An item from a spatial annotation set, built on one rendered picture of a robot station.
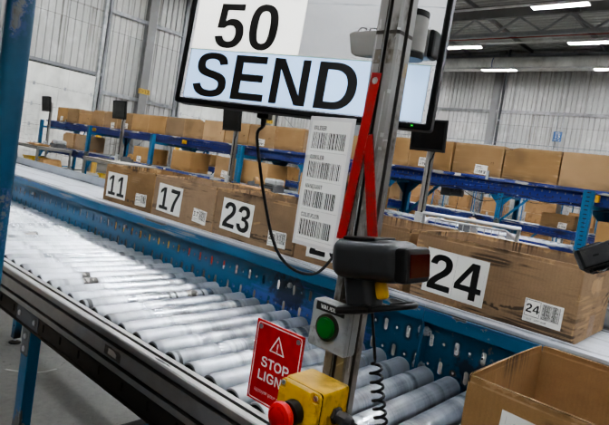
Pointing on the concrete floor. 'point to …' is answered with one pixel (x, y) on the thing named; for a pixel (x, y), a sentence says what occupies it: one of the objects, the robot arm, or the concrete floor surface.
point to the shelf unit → (14, 81)
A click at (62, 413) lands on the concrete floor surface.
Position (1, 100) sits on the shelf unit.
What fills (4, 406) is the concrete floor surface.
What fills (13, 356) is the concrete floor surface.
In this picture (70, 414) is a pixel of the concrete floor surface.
